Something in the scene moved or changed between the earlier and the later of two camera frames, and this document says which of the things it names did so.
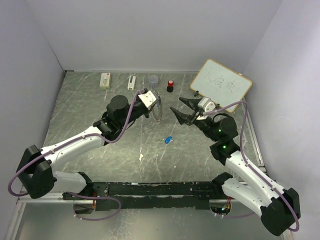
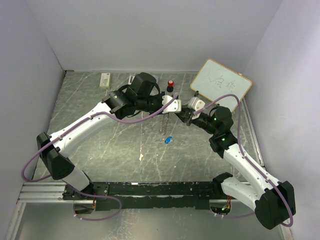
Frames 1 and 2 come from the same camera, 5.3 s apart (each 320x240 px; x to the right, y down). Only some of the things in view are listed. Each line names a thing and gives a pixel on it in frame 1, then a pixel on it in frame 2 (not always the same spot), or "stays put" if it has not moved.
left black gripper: x=147 y=113 -> x=160 y=96
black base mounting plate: x=120 y=196 stays put
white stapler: x=131 y=82 stays put
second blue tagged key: x=168 y=139 stays put
